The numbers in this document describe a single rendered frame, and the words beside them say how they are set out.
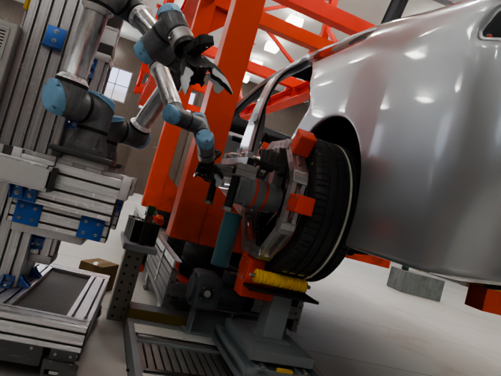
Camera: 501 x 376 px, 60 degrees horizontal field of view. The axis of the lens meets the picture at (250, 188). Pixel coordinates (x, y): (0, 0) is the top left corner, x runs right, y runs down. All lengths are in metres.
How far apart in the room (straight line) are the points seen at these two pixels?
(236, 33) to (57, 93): 1.17
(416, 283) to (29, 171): 7.88
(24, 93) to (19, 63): 0.12
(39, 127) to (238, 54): 1.11
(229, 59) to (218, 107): 0.27
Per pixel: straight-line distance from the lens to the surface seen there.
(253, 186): 1.90
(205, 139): 1.79
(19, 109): 1.98
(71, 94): 1.67
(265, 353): 1.93
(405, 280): 8.71
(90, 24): 1.72
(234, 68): 2.44
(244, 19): 2.53
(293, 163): 1.79
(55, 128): 1.94
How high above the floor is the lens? 0.79
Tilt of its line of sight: 2 degrees up
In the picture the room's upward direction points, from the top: 15 degrees clockwise
